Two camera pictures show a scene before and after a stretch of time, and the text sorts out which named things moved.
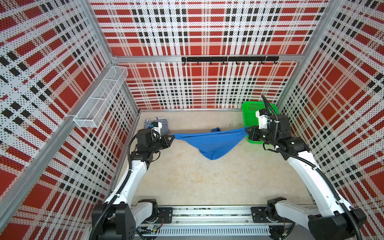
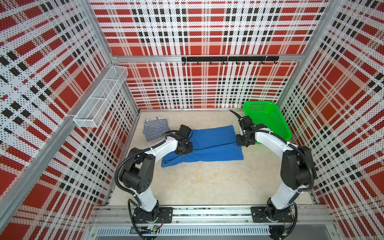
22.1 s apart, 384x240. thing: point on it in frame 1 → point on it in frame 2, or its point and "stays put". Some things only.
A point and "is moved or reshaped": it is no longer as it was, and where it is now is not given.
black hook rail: [236, 59] stays put
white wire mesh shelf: [97, 104] stays put
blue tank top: [214, 143] is moved or reshaped
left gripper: [166, 143] → [189, 150]
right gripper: [252, 136] → [240, 143]
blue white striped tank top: [162, 122] stays put
